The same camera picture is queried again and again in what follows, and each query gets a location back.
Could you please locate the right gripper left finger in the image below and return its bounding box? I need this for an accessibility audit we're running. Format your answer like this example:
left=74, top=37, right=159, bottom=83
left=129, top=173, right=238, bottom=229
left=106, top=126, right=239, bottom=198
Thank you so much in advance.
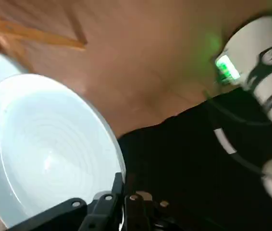
left=7, top=172, right=124, bottom=231

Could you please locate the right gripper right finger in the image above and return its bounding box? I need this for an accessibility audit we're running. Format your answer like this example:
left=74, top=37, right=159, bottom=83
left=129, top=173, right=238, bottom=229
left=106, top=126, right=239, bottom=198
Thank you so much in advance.
left=125, top=191, right=175, bottom=231

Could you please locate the wooden plate rack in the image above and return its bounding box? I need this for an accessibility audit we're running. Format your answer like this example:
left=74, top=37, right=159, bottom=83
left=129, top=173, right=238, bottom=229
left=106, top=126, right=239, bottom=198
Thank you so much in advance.
left=0, top=0, right=88, bottom=74

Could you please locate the black cable white sleeve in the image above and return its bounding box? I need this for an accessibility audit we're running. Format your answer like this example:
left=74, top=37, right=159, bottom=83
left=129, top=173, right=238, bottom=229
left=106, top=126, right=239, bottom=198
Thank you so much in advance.
left=202, top=90, right=272, bottom=175

